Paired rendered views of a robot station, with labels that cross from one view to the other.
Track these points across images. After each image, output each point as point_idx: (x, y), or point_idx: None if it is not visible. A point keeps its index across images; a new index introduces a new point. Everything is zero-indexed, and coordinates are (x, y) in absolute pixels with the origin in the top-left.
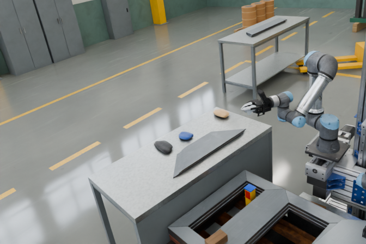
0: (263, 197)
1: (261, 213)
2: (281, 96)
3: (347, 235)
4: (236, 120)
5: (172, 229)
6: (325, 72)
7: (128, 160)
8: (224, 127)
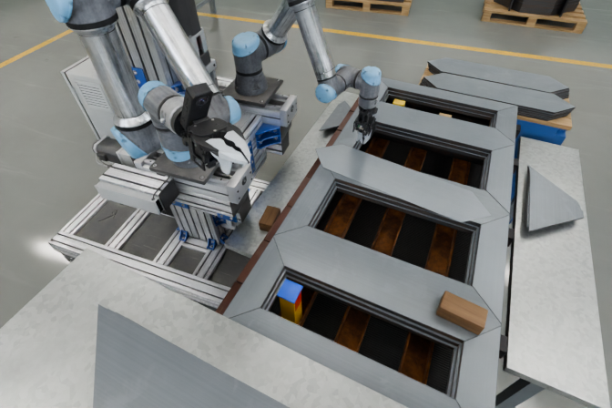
0: (308, 263)
1: (350, 260)
2: (173, 91)
3: (348, 162)
4: (5, 363)
5: None
6: None
7: None
8: (55, 395)
